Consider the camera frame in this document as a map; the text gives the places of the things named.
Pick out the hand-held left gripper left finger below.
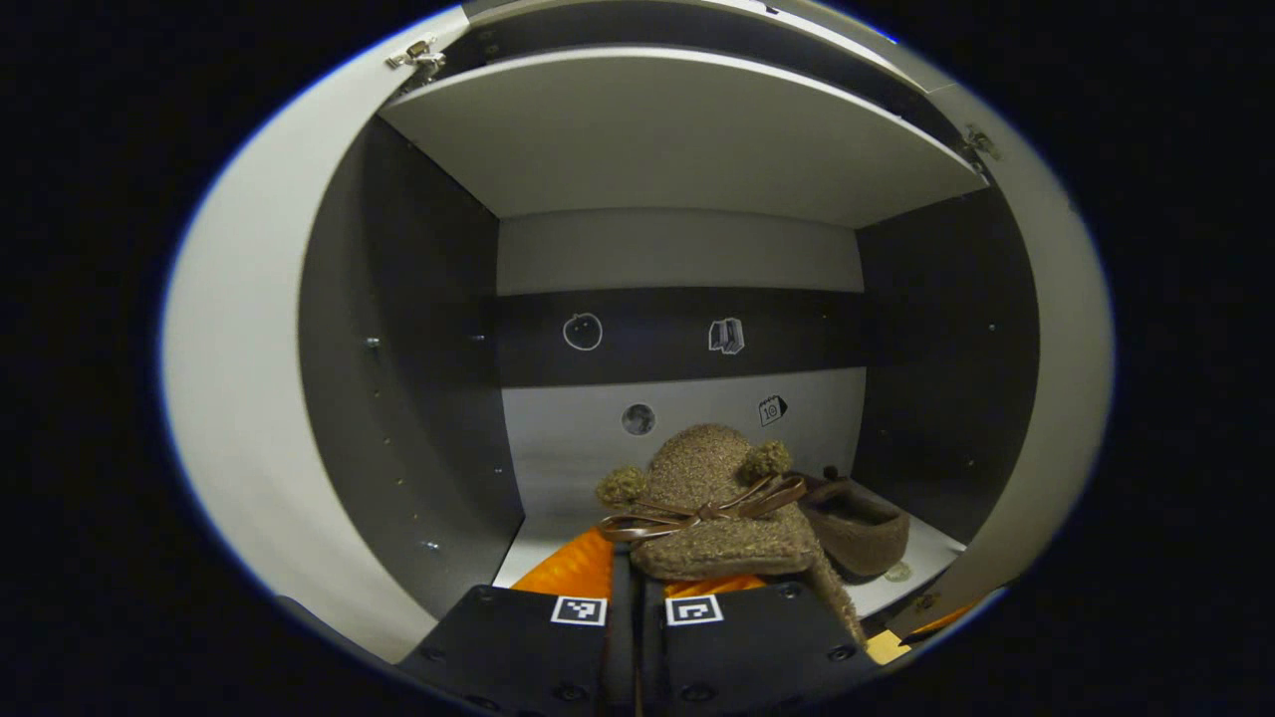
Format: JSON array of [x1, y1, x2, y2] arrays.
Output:
[[396, 526, 638, 717]]

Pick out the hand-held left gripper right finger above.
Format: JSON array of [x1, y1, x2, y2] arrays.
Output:
[[637, 573, 883, 713]]

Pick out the brown plush shoe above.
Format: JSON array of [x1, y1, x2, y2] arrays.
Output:
[[596, 423, 868, 648], [797, 470, 910, 579]]

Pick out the grey white shoe cabinet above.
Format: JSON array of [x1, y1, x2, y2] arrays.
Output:
[[299, 0, 1042, 623]]

